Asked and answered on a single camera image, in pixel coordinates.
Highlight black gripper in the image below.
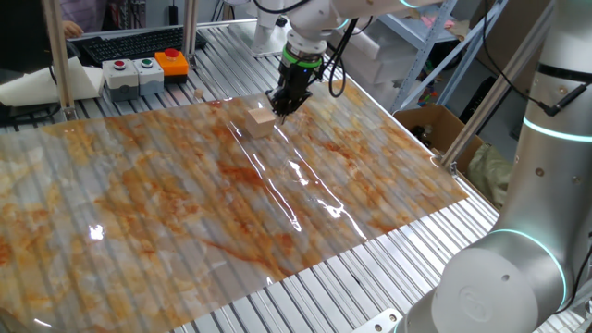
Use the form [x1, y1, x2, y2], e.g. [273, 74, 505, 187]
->
[267, 63, 321, 124]

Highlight light wooden block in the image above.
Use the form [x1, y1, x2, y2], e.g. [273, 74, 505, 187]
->
[243, 106, 278, 140]

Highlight bare bystander hand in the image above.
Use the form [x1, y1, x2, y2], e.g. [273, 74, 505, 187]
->
[62, 20, 85, 41]

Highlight white foam blocks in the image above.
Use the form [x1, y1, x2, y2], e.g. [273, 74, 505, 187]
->
[323, 20, 408, 110]

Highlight orange emergency stop box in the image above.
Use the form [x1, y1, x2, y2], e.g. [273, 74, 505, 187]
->
[154, 47, 191, 85]

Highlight blue grey metal shelf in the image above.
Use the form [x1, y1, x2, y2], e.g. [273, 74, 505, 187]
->
[376, 0, 510, 115]

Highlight grey box green button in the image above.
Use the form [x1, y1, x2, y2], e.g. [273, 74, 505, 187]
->
[132, 56, 166, 97]

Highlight colourful toy pile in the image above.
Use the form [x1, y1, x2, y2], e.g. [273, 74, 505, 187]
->
[415, 80, 439, 107]

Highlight orange marble pattern mat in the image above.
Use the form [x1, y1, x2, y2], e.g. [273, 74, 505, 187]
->
[0, 78, 471, 333]

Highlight black computer keyboard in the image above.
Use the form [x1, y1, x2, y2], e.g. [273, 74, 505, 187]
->
[68, 26, 209, 68]

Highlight open cardboard box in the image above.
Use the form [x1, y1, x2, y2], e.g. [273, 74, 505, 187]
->
[392, 104, 486, 163]

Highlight grey box red button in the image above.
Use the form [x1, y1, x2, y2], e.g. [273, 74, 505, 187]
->
[101, 58, 140, 103]

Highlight pink cloth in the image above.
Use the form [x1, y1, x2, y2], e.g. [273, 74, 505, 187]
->
[420, 16, 457, 31]

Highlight pale green bag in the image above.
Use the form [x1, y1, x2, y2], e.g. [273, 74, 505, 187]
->
[464, 142, 514, 210]

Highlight person in pale purple shirt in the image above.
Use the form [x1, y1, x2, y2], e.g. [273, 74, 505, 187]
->
[59, 0, 110, 33]

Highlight large brown cardboard box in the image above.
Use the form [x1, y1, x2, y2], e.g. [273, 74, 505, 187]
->
[469, 0, 551, 89]

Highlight black monitor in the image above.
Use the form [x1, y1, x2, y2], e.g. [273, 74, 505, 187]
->
[0, 0, 55, 84]

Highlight green flange ring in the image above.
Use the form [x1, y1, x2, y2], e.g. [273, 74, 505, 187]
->
[281, 45, 324, 69]

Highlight aluminium frame post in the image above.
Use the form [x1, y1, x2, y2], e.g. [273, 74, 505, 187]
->
[180, 0, 200, 69]
[438, 0, 556, 179]
[41, 0, 78, 122]

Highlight black cable with plug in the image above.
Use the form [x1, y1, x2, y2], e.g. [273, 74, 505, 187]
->
[480, 0, 592, 117]

